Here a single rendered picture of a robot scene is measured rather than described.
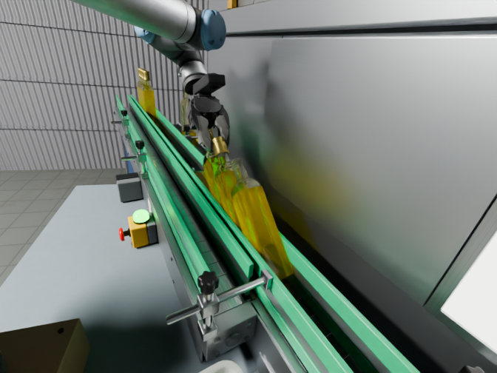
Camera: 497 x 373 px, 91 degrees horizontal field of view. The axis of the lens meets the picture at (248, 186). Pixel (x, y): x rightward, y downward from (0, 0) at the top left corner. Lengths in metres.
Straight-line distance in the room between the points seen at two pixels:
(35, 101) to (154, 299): 2.75
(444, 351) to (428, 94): 0.38
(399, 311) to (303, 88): 0.45
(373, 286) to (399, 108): 0.32
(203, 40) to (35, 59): 2.61
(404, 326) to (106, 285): 0.65
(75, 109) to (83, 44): 0.62
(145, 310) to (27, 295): 0.28
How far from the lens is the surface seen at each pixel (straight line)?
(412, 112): 0.40
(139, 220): 0.77
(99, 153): 3.19
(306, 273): 0.48
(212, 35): 0.61
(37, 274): 0.84
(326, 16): 0.53
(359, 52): 0.46
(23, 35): 3.14
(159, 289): 0.70
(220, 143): 0.60
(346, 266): 0.57
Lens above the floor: 1.28
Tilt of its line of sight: 28 degrees down
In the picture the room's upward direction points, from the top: 6 degrees clockwise
